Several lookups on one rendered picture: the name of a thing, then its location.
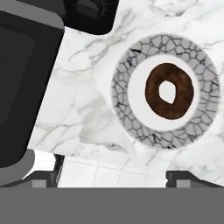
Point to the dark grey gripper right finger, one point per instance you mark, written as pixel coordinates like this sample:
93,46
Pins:
180,178

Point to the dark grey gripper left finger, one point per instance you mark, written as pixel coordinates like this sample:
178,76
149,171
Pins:
43,178

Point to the dark brown bagel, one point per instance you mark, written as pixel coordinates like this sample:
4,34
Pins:
179,109

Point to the white plate with grey crackle rim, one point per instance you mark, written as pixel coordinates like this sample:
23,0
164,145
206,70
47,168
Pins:
137,96

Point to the black toaster oven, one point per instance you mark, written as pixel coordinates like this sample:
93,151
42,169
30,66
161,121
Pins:
20,81

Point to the black round appliance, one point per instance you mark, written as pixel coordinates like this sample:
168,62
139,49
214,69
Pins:
90,14

